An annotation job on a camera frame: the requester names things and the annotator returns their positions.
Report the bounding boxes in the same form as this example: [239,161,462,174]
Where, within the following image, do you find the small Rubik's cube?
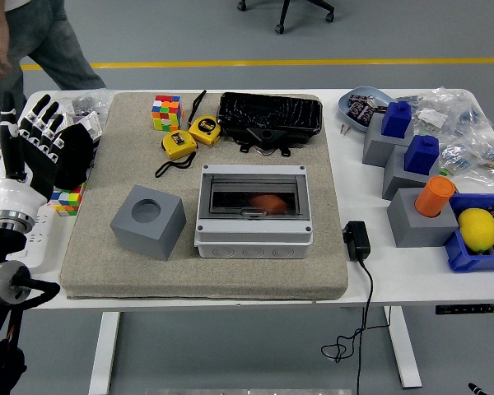
[49,183,87,216]

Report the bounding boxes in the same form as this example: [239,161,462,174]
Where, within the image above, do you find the blue plastic bin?
[443,193,494,273]

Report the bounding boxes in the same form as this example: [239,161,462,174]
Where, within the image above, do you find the white power strip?
[7,193,58,272]

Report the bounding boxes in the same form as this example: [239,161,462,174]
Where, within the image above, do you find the black table control panel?
[435,303,494,316]

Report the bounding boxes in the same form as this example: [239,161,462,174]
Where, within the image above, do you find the grey cube holder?
[361,111,415,169]
[385,187,460,249]
[381,143,440,202]
[109,184,188,263]

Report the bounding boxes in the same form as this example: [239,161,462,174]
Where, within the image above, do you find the black triangular mount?
[230,126,294,158]

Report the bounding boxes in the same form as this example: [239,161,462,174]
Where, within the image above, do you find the grey junction box clear lid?
[193,163,315,259]

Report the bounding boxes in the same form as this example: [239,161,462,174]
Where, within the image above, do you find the large Rubik's cube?
[151,95,184,132]

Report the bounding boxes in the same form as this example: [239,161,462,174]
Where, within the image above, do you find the clear bag of parts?
[438,135,494,193]
[397,86,494,139]

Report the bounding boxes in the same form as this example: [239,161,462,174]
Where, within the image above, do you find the yellow lemon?
[457,207,494,253]

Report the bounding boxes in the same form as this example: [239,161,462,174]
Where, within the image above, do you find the clear plastic bag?
[51,88,112,120]

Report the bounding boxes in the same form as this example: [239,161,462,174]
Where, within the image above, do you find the light blue dish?
[338,86,396,135]

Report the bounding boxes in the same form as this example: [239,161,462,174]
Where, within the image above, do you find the black adapter cord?
[320,258,392,395]

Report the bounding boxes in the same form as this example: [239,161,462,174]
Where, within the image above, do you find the white breaker box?
[70,110,104,145]

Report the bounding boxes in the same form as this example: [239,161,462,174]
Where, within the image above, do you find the white table leg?
[384,306,423,388]
[88,311,121,395]

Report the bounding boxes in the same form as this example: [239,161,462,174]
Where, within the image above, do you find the blue block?
[403,134,440,174]
[380,100,415,140]

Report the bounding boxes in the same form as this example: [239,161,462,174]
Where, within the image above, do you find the black power adapter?
[342,221,372,263]

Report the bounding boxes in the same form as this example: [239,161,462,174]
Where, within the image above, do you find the black plastic tray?
[217,91,324,141]

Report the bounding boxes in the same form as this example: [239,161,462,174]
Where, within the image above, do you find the person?
[0,0,107,124]

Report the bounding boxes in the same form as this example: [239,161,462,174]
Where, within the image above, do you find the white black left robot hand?
[0,91,66,215]

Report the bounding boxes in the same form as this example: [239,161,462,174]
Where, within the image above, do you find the yellow tape measure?
[154,129,198,179]
[187,89,223,146]

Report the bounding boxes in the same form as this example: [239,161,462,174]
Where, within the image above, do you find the black cloth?
[55,122,95,191]

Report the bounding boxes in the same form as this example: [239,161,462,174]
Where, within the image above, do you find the grey-brown mat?
[59,91,350,300]

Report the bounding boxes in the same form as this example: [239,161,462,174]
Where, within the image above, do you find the black office chair base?
[236,0,336,35]

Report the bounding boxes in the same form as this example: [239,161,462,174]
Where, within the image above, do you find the dark snack packets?
[347,93,390,127]

